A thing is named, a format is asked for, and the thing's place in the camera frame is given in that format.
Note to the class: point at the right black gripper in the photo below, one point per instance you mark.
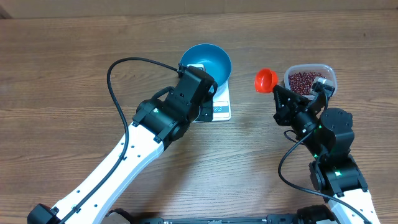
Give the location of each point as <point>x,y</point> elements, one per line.
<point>286,112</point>

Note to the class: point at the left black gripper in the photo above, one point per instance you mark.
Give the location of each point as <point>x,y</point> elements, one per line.
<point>207,114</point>

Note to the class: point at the red measuring scoop blue handle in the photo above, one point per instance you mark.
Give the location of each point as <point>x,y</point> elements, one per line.
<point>265,80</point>

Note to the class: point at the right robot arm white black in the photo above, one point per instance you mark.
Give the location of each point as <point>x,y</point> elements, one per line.
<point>327,134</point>

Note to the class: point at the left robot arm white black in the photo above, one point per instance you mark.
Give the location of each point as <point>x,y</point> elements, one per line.
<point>158,121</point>

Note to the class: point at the white digital kitchen scale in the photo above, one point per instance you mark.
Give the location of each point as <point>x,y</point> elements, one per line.
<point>221,104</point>

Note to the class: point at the blue plastic bowl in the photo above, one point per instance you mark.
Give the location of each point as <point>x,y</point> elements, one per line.
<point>215,60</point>

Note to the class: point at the red adzuki beans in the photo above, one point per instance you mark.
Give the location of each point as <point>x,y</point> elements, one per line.
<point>301,82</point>

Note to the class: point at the clear plastic container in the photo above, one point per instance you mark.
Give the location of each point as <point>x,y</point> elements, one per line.
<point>325,70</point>

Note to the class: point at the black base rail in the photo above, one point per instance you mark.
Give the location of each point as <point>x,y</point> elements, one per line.
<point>214,220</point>

